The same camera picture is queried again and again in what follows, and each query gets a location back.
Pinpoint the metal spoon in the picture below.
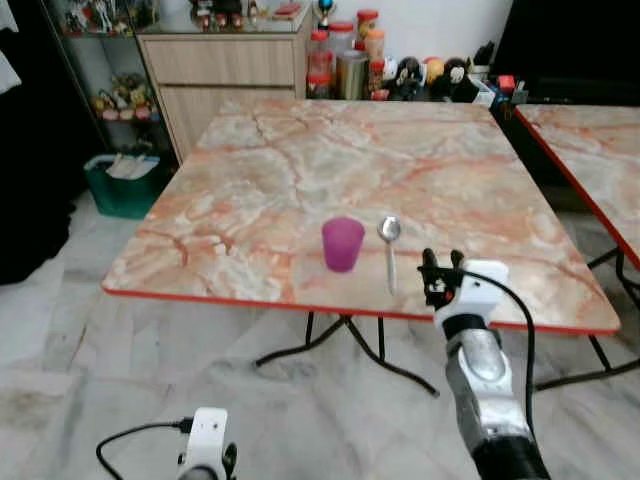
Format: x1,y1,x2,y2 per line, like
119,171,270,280
377,215,403,295

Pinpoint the purple plastic cup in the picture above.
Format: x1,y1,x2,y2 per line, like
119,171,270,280
321,216,366,273

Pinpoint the black plush figure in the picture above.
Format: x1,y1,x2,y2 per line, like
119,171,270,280
393,56,426,101
436,57,471,101

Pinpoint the small red jar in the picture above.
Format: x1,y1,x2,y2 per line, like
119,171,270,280
367,60,388,97

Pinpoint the yellow plush toy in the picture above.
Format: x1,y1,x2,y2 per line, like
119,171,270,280
424,57,446,85

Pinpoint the steel canister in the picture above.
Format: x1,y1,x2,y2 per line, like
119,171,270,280
335,50,372,101

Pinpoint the tall red lid plastic jar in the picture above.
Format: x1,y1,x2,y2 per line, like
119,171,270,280
307,30,334,99

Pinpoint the clear red lid jar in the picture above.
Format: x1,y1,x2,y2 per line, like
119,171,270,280
328,21,358,55

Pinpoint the orange lid snack jar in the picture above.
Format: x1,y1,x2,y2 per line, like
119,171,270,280
356,9,387,63

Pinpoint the black television screen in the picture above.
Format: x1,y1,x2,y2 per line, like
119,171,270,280
494,0,640,79

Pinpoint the small trophy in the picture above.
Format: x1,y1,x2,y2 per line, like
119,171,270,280
312,0,335,30

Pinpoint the wooden drawer cabinet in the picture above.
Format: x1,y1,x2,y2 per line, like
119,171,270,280
137,8,313,161

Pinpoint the green plastic bin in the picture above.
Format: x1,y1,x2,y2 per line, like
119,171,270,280
84,152,172,220

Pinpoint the glass shelf unit with figurines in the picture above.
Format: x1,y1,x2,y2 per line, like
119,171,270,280
45,0,163,153

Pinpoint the black hanging cloth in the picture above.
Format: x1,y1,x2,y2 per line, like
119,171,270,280
0,0,89,287

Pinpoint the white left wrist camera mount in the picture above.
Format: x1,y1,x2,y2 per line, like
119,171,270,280
184,407,232,475

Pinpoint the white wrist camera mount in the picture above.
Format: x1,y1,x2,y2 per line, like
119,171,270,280
184,407,232,475
436,260,511,323

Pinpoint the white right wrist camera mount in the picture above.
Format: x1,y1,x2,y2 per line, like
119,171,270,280
436,260,511,323

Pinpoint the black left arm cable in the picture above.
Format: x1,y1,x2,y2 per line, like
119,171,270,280
96,419,193,480

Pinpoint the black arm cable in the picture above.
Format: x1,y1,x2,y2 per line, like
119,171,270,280
96,419,193,480
486,268,537,441

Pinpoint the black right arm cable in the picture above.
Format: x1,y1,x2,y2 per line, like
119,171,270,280
486,268,537,441

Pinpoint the black metal table leg frame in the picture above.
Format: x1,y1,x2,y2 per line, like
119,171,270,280
588,245,640,306
254,311,640,398

